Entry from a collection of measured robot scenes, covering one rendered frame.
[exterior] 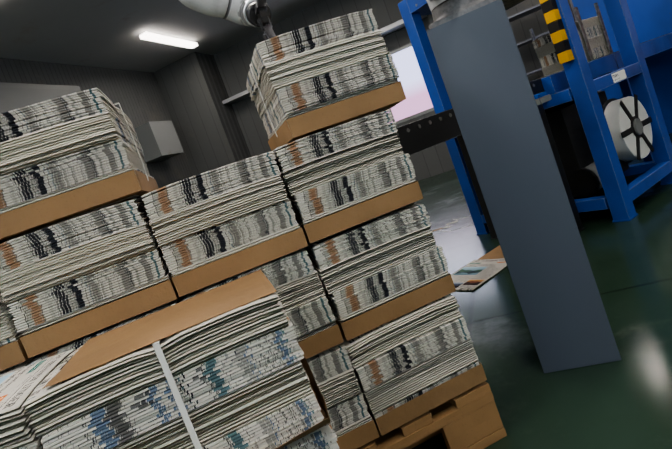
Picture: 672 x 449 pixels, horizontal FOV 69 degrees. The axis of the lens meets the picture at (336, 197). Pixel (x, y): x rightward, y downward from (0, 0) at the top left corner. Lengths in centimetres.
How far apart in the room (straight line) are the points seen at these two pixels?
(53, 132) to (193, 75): 776
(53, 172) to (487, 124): 102
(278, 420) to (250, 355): 11
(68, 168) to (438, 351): 88
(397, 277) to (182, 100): 799
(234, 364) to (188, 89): 820
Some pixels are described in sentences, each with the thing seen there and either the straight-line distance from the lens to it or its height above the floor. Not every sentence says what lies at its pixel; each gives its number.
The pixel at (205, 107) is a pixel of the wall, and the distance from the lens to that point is 869.
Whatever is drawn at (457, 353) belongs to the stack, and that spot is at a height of 24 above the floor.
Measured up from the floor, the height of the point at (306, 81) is 94.
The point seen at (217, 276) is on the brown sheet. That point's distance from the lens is 105.
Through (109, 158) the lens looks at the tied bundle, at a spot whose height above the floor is 92.
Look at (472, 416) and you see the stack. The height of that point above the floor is 8.
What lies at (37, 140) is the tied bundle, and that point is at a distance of 110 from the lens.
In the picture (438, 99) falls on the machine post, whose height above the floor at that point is 90.
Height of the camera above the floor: 76
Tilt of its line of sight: 4 degrees down
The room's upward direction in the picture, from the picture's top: 20 degrees counter-clockwise
